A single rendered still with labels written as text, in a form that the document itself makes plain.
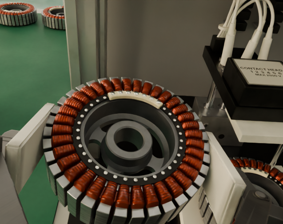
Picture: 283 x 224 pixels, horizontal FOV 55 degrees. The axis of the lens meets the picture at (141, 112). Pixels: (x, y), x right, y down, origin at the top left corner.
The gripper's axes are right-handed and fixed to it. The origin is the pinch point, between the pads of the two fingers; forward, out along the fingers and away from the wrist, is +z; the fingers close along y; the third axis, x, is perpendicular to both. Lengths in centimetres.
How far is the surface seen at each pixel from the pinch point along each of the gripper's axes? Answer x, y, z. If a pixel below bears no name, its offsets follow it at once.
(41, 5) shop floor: 1, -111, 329
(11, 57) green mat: -5, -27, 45
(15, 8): 4, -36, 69
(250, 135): 0.2, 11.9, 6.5
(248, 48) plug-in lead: 7.8, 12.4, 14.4
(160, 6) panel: 10.9, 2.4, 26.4
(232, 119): 0.8, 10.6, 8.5
